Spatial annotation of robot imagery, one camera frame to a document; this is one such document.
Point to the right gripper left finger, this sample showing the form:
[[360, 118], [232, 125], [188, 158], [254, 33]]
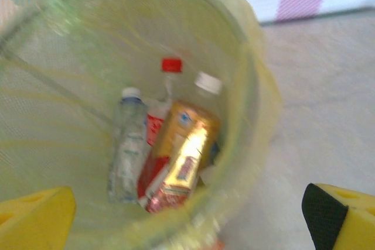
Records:
[[35, 220]]

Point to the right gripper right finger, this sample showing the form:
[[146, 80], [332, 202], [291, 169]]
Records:
[[351, 223]]

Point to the red and gold label bottle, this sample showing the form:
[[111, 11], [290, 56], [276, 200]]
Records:
[[187, 150]]

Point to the clear water bottle blue tint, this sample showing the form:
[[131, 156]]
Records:
[[129, 150]]

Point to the red label bottle red cap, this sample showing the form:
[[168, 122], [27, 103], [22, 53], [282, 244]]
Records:
[[171, 65]]

